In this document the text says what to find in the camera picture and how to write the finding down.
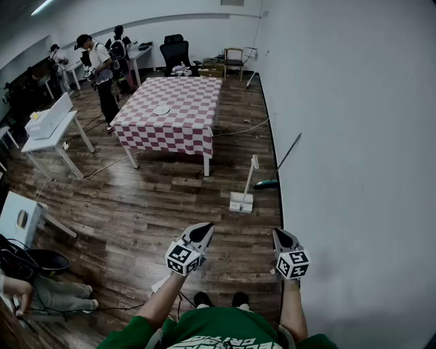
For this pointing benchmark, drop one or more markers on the white desk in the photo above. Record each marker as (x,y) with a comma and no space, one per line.
(51,139)
(139,52)
(73,68)

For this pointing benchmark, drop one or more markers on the white crumpled bag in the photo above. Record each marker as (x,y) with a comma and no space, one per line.
(177,70)

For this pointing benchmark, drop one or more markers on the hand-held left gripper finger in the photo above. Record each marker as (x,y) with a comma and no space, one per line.
(206,240)
(194,233)

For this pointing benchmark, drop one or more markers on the person's right black shoe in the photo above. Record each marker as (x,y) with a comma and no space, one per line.
(240,299)

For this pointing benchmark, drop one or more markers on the brown cardboard box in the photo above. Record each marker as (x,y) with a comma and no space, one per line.
(211,73)

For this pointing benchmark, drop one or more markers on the grey wall panel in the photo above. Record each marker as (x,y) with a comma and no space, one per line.
(232,2)

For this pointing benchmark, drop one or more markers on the white plate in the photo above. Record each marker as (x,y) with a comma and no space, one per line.
(161,110)

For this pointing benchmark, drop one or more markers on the person's left forearm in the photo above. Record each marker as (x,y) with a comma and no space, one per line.
(160,301)

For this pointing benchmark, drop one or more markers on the white extension socket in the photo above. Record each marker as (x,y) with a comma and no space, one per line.
(66,146)

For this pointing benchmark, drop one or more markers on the white side table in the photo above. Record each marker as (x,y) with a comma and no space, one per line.
(13,211)

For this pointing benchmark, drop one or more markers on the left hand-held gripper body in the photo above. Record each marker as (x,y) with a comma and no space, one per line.
(184,260)

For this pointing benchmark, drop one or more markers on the person's green t-shirt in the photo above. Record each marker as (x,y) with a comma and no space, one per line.
(218,329)

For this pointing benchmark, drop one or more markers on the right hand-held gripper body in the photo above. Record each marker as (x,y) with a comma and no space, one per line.
(293,266)

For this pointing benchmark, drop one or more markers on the ceiling light bar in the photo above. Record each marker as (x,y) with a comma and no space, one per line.
(42,7)

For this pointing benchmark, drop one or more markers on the person's left black shoe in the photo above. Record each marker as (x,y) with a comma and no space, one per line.
(203,299)

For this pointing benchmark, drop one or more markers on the teal broom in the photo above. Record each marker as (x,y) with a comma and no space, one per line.
(265,184)

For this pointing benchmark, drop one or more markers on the black headrest office chair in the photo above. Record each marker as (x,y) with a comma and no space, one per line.
(174,51)

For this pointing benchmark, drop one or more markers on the person's black shoe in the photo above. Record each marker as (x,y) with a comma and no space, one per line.
(240,299)
(203,299)

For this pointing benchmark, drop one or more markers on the wooden chair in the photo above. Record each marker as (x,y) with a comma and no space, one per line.
(234,62)

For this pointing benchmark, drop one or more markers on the crate of parts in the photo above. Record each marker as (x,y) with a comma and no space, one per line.
(214,63)

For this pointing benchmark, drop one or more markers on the white appliance box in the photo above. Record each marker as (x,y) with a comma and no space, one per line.
(47,119)

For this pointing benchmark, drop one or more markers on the red white checkered tablecloth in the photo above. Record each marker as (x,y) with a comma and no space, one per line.
(184,131)

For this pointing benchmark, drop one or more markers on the black round hat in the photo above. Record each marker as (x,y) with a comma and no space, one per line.
(51,260)

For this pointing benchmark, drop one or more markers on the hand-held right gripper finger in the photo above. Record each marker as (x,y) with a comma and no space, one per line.
(277,243)
(291,243)

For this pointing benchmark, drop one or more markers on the person's right forearm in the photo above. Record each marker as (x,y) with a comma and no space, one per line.
(293,313)

